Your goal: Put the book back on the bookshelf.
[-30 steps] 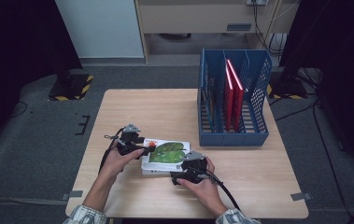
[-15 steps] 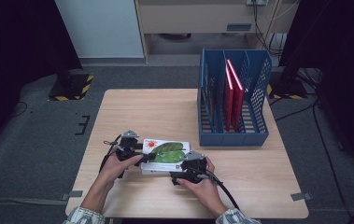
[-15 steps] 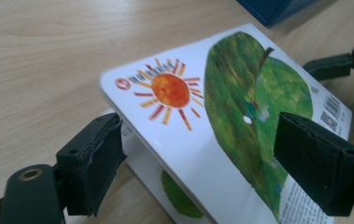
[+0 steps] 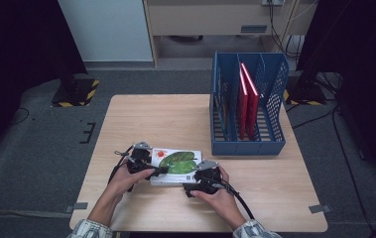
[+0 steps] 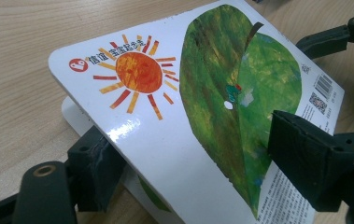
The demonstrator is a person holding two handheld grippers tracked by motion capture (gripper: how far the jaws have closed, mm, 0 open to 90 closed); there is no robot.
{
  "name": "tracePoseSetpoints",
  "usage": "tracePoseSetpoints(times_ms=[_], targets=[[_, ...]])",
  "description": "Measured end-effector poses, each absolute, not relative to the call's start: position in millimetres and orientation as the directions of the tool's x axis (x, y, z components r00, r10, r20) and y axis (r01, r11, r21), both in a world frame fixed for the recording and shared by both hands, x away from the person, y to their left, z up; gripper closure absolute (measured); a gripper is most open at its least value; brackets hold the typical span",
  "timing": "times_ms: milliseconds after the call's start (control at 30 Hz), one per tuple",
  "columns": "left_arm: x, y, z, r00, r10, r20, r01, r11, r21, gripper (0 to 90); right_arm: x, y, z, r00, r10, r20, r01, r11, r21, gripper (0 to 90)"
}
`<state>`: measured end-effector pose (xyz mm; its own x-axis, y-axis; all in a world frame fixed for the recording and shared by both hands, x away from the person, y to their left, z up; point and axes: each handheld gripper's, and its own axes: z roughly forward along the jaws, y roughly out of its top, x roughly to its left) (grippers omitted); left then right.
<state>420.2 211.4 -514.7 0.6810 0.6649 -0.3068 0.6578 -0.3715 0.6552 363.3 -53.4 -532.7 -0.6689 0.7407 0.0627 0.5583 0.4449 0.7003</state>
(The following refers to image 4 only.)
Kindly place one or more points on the person's right hand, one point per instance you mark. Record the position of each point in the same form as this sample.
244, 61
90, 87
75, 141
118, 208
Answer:
222, 205

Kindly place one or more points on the white power strip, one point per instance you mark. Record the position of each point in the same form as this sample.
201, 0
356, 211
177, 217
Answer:
272, 2

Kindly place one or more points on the striped black stand base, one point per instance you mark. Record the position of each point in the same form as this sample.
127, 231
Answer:
76, 92
308, 95

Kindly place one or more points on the beige desk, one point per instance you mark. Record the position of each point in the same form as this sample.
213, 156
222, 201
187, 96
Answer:
208, 20

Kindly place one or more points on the white panel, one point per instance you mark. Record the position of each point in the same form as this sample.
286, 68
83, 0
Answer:
106, 29

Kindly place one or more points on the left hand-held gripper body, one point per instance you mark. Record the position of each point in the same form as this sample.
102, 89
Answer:
139, 158

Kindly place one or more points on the blue plastic file rack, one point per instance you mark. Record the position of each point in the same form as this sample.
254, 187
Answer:
245, 148

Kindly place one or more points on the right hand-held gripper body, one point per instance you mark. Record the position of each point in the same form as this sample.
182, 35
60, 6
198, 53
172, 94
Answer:
210, 177

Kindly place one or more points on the grey tape strip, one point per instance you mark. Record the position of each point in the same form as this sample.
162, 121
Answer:
319, 209
76, 207

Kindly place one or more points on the grey label on desk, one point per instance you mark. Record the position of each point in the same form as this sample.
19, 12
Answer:
254, 29

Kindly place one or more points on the dark curtain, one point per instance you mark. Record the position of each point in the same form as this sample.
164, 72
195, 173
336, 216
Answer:
367, 49
17, 49

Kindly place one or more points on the person's left hand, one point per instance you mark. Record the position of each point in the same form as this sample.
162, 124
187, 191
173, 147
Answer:
122, 181

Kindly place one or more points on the red illustrated book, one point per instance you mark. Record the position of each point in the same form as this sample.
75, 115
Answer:
253, 112
243, 112

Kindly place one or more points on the white book with green leaf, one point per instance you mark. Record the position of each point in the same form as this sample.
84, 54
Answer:
179, 162

